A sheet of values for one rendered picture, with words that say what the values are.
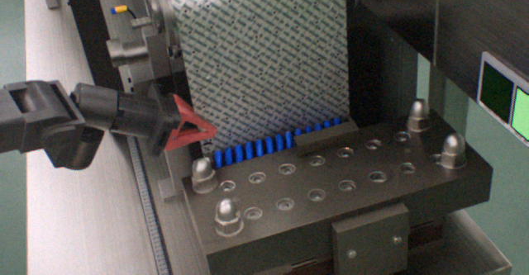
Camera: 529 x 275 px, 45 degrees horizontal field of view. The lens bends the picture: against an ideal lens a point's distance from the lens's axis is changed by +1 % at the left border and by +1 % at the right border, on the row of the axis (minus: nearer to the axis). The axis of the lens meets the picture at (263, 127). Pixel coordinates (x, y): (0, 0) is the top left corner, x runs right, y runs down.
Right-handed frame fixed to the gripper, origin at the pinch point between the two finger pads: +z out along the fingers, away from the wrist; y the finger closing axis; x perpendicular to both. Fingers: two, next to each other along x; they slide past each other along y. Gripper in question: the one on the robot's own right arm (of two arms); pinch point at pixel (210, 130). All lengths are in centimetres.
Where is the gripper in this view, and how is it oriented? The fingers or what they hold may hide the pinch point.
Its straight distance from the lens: 93.5
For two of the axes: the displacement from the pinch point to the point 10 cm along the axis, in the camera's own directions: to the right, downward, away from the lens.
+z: 8.7, 1.9, 4.5
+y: 3.0, 5.2, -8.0
